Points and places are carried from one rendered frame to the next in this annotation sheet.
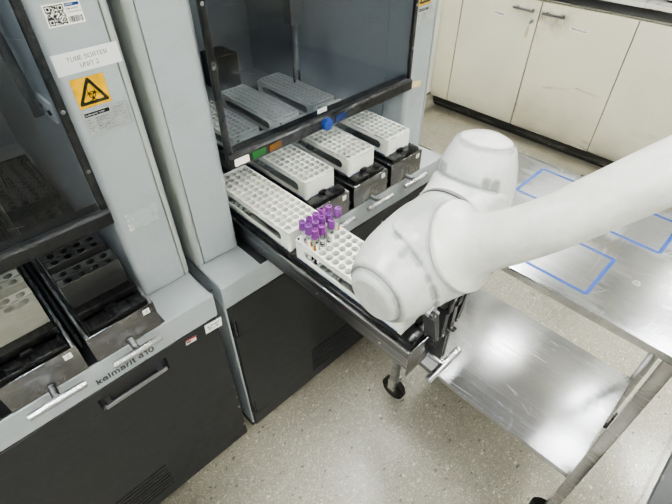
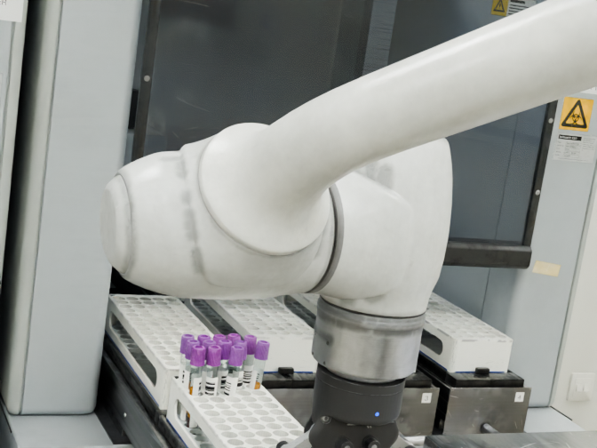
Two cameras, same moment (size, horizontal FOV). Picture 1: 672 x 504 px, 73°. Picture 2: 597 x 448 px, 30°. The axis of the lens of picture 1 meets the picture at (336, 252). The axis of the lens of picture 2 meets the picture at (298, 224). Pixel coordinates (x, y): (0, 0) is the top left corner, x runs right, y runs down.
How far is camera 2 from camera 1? 0.58 m
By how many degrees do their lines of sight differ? 35
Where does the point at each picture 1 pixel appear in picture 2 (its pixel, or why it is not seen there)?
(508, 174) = (410, 164)
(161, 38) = (86, 14)
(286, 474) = not seen: outside the picture
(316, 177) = (280, 336)
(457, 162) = not seen: hidden behind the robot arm
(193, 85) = (110, 94)
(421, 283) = (171, 196)
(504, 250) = (275, 145)
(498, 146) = not seen: hidden behind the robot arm
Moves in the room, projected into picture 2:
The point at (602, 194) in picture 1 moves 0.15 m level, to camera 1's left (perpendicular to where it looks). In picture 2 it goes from (394, 68) to (181, 34)
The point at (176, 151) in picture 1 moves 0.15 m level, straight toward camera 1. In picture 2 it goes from (47, 180) to (17, 203)
